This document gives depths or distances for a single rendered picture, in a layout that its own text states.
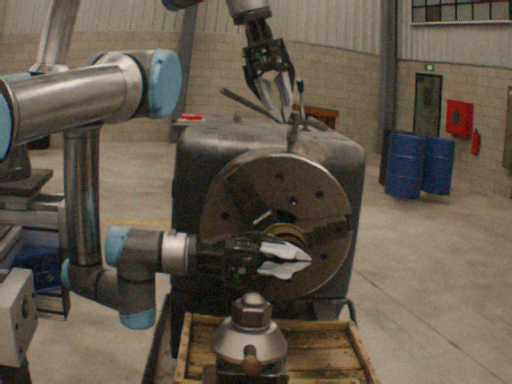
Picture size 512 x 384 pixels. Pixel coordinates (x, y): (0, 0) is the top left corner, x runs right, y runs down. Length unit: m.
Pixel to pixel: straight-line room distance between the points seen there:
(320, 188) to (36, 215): 0.60
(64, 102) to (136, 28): 10.39
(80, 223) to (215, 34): 10.37
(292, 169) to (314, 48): 10.88
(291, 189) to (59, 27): 0.65
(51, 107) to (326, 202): 0.66
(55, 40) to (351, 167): 0.77
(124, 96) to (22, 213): 0.43
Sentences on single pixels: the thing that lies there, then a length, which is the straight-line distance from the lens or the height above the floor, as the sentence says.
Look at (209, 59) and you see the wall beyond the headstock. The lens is 11.18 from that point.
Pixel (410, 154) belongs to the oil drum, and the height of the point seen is 0.64.
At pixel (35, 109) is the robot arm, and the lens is 0.62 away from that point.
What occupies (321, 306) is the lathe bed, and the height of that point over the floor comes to 0.86.
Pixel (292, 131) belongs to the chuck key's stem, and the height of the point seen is 1.28.
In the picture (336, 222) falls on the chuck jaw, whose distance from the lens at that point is 1.08.
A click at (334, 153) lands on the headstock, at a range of 1.27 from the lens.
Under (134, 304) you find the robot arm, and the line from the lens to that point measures 0.95.
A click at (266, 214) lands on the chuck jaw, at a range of 1.03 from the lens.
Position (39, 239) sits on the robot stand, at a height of 1.04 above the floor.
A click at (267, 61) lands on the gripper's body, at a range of 0.91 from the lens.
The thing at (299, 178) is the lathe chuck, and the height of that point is 1.19.
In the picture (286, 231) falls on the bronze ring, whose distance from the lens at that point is 0.99.
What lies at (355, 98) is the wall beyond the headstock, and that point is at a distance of 12.39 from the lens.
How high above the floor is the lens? 1.38
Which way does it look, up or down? 12 degrees down
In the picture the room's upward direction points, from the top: 5 degrees clockwise
